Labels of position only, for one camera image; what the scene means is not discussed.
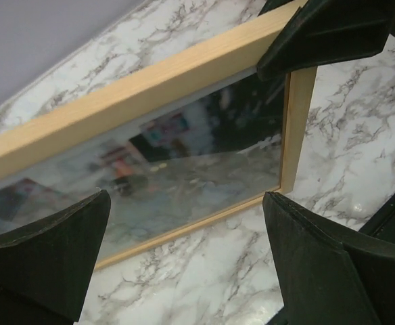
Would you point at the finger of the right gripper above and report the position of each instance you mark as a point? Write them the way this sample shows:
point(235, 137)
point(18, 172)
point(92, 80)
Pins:
point(327, 32)

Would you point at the clear acrylic glass pane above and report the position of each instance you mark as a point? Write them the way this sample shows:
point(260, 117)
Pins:
point(166, 169)

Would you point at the light wooden picture frame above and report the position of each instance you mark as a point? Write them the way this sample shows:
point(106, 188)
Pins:
point(176, 78)

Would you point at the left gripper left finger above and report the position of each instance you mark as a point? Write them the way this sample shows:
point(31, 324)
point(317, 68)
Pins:
point(46, 266)

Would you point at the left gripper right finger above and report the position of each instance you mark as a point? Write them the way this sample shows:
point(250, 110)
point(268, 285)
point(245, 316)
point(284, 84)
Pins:
point(339, 267)

